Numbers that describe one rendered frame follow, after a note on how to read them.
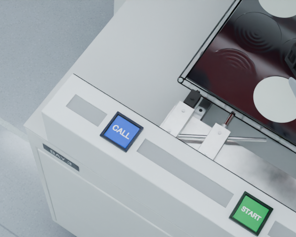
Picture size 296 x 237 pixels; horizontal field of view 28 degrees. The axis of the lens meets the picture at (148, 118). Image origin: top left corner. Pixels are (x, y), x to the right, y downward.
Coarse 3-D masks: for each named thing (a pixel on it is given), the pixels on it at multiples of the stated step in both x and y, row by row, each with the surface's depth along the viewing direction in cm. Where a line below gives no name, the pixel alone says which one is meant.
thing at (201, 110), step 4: (208, 92) 120; (216, 96) 120; (204, 100) 119; (200, 104) 119; (204, 104) 119; (208, 104) 119; (196, 108) 118; (200, 108) 118; (204, 108) 118; (208, 108) 119; (196, 112) 118; (200, 112) 118; (204, 112) 118; (196, 116) 118; (200, 116) 118
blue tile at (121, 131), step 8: (120, 120) 103; (112, 128) 103; (120, 128) 103; (128, 128) 103; (136, 128) 103; (112, 136) 102; (120, 136) 102; (128, 136) 102; (120, 144) 102; (128, 144) 102
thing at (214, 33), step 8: (240, 0) 124; (232, 8) 122; (224, 16) 122; (224, 24) 121; (216, 32) 120; (208, 40) 119; (200, 48) 118; (200, 56) 117; (192, 64) 116; (184, 72) 115
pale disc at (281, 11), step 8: (264, 0) 124; (272, 0) 124; (280, 0) 125; (288, 0) 125; (264, 8) 123; (272, 8) 124; (280, 8) 124; (288, 8) 124; (280, 16) 123; (288, 16) 123
